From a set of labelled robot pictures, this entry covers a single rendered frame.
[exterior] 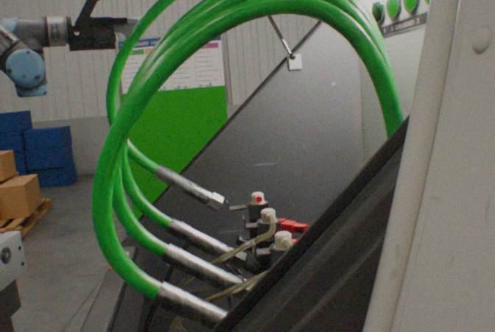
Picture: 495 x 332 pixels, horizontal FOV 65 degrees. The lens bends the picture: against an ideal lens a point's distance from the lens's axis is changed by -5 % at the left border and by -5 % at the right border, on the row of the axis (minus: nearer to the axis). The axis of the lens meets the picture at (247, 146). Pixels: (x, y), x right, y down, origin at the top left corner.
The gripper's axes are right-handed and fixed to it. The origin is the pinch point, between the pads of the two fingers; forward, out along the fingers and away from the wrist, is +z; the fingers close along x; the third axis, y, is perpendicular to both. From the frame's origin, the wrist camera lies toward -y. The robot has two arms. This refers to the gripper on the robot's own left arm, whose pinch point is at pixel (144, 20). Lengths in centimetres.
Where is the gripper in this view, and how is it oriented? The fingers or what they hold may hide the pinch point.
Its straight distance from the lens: 115.7
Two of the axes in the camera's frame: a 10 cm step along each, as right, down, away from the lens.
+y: 0.2, 9.7, 2.6
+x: 4.4, 2.3, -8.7
